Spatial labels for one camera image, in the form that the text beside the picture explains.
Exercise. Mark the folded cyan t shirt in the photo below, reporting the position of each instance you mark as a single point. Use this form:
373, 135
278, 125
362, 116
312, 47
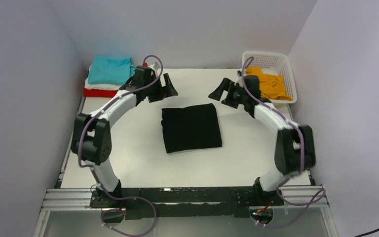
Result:
110, 62

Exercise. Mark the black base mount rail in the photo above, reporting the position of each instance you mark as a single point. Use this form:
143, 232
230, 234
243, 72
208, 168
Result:
187, 202

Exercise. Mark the white plastic basket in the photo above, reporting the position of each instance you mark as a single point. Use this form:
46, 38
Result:
274, 64

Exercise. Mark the black t shirt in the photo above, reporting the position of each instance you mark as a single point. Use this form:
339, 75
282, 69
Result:
190, 128

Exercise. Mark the folded red t shirt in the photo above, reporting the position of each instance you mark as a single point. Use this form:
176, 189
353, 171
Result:
99, 93

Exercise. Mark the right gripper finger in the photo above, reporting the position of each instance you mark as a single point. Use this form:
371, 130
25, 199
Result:
228, 99
223, 86

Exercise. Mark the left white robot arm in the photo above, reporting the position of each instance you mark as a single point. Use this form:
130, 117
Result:
92, 139

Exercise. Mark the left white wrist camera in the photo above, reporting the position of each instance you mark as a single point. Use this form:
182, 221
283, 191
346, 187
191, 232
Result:
155, 67

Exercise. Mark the aluminium frame rail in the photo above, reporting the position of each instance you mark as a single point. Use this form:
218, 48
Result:
61, 199

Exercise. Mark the orange t shirt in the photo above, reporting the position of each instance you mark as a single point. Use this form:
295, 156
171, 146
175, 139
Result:
272, 87

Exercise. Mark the black cable corner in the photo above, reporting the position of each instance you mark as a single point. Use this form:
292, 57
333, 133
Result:
368, 233

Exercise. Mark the folded white t shirt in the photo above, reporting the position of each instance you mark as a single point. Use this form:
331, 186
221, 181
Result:
101, 86

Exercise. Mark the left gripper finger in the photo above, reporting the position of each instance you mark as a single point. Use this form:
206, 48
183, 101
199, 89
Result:
159, 93
168, 89

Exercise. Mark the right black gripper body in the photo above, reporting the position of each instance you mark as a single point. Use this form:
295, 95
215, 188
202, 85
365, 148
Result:
239, 96

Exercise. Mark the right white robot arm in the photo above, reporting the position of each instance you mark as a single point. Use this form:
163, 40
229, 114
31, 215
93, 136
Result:
294, 150

